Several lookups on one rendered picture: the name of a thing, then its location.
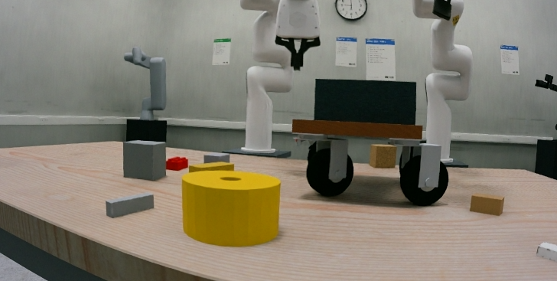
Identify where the tan cardboard box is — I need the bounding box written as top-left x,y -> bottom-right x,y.
370,145 -> 397,168

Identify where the yellow flat bar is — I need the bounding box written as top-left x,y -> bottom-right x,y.
189,162 -> 234,173

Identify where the yellow cylinder with center hole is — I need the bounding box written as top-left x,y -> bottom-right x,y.
182,171 -> 281,247

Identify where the small brown wooden block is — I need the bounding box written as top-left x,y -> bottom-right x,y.
470,193 -> 505,216

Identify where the red toy brick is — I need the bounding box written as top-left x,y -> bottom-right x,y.
166,156 -> 188,171

